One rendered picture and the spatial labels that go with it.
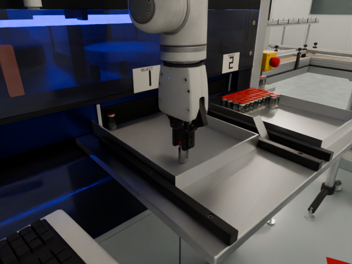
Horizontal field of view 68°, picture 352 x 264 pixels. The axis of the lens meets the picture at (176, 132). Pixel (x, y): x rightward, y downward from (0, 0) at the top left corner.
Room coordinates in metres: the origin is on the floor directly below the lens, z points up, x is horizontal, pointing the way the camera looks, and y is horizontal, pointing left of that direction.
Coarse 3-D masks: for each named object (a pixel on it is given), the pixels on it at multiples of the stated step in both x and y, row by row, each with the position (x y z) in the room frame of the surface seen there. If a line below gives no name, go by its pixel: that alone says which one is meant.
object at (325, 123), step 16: (288, 96) 0.85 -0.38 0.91; (224, 112) 0.73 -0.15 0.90; (256, 112) 0.78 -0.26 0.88; (272, 112) 0.78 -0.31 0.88; (288, 112) 0.78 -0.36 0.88; (304, 112) 0.78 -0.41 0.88; (320, 112) 0.77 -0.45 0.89; (336, 112) 0.73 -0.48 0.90; (272, 128) 0.61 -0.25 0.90; (288, 128) 0.58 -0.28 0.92; (304, 128) 0.66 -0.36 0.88; (320, 128) 0.66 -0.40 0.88; (336, 128) 0.66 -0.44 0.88; (320, 144) 0.52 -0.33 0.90
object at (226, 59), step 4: (224, 56) 0.86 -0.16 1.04; (228, 56) 0.87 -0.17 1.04; (232, 56) 0.89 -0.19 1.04; (236, 56) 0.90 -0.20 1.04; (224, 60) 0.86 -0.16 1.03; (228, 60) 0.87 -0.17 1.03; (236, 60) 0.90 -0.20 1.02; (224, 64) 0.86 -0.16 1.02; (228, 64) 0.88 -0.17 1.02; (232, 64) 0.89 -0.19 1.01; (236, 64) 0.90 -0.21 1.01; (224, 68) 0.86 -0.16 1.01; (236, 68) 0.90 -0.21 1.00; (224, 72) 0.86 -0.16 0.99
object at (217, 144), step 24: (144, 120) 0.71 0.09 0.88; (168, 120) 0.71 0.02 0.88; (216, 120) 0.64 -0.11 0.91; (120, 144) 0.52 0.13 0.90; (144, 144) 0.56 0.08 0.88; (168, 144) 0.56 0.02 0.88; (216, 144) 0.56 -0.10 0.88; (240, 144) 0.50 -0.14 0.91; (168, 168) 0.46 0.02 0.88; (192, 168) 0.41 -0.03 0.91; (216, 168) 0.45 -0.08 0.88
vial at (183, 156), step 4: (180, 148) 0.48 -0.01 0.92; (180, 152) 0.48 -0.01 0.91; (184, 152) 0.47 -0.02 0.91; (188, 152) 0.48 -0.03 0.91; (180, 156) 0.48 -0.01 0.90; (184, 156) 0.47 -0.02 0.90; (188, 156) 0.48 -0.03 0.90; (180, 160) 0.48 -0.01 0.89; (184, 160) 0.47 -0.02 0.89; (188, 160) 0.48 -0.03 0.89
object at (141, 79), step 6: (150, 66) 0.67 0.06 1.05; (156, 66) 0.68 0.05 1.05; (138, 72) 0.64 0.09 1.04; (144, 72) 0.65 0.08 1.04; (156, 72) 0.68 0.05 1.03; (138, 78) 0.64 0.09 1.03; (144, 78) 0.65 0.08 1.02; (156, 78) 0.68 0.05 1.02; (138, 84) 0.64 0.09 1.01; (144, 84) 0.65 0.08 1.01; (156, 84) 0.68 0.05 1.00; (138, 90) 0.64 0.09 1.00; (144, 90) 0.65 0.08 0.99
